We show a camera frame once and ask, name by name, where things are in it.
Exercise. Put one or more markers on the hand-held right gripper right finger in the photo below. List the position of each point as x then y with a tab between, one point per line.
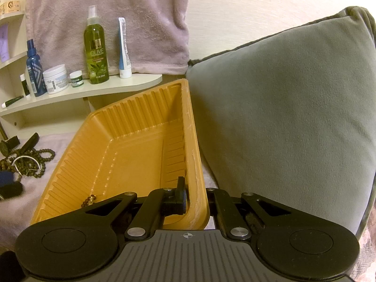
218	204

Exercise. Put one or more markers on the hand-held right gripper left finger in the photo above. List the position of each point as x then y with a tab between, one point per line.
181	195

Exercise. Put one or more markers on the orange ribbed plastic tray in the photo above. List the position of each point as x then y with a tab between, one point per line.
132	152

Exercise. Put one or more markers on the grey-green pillow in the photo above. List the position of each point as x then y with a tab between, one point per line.
279	108

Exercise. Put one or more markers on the cream corner shelf unit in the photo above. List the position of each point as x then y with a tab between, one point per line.
132	82

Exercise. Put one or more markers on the white and blue tube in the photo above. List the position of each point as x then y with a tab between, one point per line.
124	53

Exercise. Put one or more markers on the small green and white jar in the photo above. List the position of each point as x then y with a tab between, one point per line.
76	80

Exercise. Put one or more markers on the patterned pink cloth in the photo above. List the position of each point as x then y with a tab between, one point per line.
368	249

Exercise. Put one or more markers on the green spray bottle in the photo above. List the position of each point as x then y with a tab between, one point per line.
96	55

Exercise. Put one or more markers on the white cream jar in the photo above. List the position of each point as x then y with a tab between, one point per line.
55	79

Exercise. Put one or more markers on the dark blue object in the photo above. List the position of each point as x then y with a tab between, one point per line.
6	177

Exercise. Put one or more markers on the pink fleece towel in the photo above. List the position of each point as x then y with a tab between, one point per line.
141	20

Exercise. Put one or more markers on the dark round-ended object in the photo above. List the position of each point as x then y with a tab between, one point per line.
7	147

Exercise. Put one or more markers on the small black white tube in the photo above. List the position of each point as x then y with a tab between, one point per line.
25	86

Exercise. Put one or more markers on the blue spray bottle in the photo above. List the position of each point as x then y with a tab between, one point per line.
35	70

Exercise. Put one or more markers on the dark green tube white cap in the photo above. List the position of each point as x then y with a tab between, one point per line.
13	101

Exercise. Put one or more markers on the purple tube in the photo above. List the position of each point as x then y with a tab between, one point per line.
3	44

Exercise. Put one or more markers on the small tan box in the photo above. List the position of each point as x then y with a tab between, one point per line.
13	6

